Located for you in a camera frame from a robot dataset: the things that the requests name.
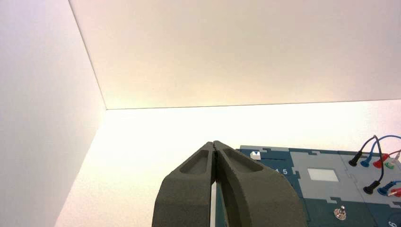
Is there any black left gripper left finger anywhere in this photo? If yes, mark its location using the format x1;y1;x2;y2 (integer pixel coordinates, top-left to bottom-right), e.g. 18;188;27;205
151;141;218;227

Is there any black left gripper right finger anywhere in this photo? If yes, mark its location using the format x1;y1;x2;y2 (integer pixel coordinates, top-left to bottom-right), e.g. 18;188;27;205
214;140;308;227

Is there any teal and grey task box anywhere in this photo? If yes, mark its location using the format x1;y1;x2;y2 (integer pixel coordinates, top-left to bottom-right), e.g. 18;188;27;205
216;145;401;227

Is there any silver metal toggle switch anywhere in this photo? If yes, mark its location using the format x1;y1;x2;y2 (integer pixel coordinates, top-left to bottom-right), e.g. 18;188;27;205
333;205;347;220

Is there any black jumper wire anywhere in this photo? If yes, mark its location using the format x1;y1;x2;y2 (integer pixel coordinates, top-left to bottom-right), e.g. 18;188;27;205
348;135;385;195

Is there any blue jumper wire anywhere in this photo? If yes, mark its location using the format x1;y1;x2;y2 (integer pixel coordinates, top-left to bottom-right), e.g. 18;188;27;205
360;134;401;197

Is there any red jumper wire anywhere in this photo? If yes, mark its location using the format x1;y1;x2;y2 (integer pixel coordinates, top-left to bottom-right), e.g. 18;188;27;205
373;149;401;198

